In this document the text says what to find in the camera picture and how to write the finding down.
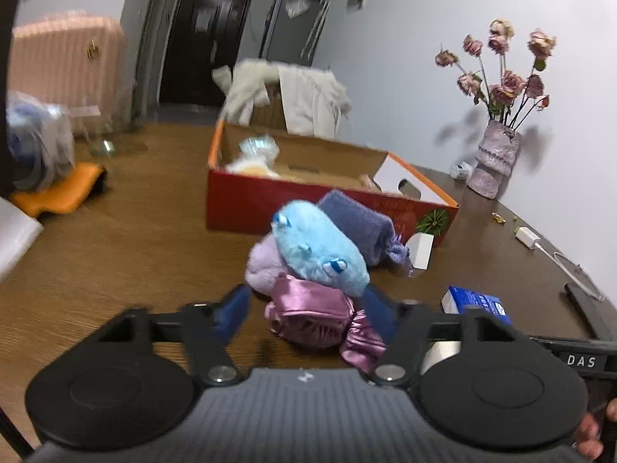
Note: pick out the dark entrance door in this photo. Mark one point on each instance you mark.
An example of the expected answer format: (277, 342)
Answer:
(202, 58)

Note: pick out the orange cardboard box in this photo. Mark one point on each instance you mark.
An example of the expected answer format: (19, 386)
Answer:
(241, 202)

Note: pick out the white charger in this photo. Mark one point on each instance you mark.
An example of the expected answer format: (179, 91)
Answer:
(528, 237)

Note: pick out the black phone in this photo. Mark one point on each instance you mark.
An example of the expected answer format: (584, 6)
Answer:
(590, 311)

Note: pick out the pink suitcase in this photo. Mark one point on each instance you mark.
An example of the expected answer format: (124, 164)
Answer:
(62, 62)

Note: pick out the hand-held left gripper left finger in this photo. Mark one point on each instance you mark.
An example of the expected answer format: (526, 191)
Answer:
(234, 311)

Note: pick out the bag of blue masks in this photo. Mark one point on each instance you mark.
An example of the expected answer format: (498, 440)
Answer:
(38, 140)

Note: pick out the blue plush toy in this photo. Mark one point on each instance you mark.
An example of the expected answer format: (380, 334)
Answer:
(315, 248)

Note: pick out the lilac plush toy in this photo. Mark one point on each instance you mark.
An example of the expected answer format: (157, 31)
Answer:
(262, 265)

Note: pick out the person's right hand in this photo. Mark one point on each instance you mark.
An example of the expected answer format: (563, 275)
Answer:
(589, 436)

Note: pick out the paper sheet on refrigerator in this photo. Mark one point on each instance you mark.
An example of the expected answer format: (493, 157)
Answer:
(295, 7)

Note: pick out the mottled pink vase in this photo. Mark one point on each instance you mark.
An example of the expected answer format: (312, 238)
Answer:
(494, 161)

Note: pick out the dried pink roses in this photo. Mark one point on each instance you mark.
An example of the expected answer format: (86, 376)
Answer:
(503, 84)

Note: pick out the paper notice on door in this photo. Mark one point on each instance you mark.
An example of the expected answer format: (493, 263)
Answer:
(202, 18)

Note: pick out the clear plastic pack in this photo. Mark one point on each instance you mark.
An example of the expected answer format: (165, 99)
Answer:
(258, 147)

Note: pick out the grey refrigerator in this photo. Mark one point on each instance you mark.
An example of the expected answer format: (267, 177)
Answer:
(289, 38)

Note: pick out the cream jacket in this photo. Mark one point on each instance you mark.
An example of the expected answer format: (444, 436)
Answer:
(308, 101)

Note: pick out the clear glass bowl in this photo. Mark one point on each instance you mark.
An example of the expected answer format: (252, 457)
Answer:
(113, 130)

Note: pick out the brown wooden chair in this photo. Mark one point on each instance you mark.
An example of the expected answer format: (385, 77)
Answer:
(267, 113)

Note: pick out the purple satin cloth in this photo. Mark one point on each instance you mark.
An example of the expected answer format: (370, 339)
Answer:
(308, 313)

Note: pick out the white rectangular block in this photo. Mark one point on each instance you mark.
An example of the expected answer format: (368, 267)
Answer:
(418, 251)

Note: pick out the yellow plush toy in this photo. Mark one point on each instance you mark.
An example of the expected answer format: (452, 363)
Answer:
(250, 168)

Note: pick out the white paper sheet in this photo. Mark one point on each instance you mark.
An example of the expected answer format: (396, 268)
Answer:
(14, 236)

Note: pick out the purple towel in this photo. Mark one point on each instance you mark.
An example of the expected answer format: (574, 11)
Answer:
(361, 224)

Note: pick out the white folded umbrella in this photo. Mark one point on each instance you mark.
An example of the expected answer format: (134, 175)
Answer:
(315, 29)

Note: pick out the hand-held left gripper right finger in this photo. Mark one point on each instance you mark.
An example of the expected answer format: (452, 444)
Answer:
(381, 311)

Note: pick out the yellow candy wrapper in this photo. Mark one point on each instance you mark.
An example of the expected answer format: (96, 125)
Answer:
(498, 218)

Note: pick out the blue milk carton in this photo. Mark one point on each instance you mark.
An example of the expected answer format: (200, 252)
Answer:
(475, 304)

